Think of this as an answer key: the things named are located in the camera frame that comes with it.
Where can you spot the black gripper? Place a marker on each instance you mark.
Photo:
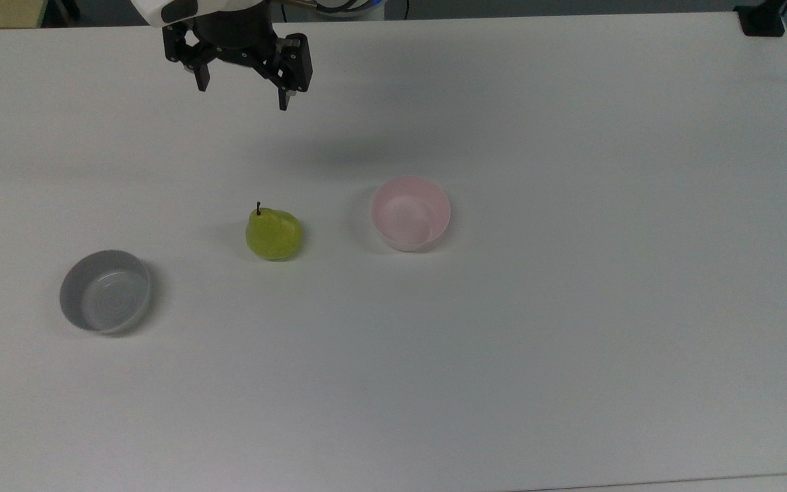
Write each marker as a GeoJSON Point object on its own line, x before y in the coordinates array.
{"type": "Point", "coordinates": [233, 37]}

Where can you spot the green pear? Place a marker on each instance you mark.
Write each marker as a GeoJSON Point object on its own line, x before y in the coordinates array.
{"type": "Point", "coordinates": [274, 236]}

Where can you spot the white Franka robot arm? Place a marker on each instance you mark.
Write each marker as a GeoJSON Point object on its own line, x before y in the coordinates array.
{"type": "Point", "coordinates": [154, 10]}

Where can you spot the pink plastic bowl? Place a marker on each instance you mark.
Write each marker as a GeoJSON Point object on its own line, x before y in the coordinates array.
{"type": "Point", "coordinates": [410, 213]}

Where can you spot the gray plastic bowl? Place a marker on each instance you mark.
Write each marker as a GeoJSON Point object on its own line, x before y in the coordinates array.
{"type": "Point", "coordinates": [105, 294]}

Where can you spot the black camera stand clamp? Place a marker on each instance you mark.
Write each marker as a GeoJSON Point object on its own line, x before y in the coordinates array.
{"type": "Point", "coordinates": [762, 19]}

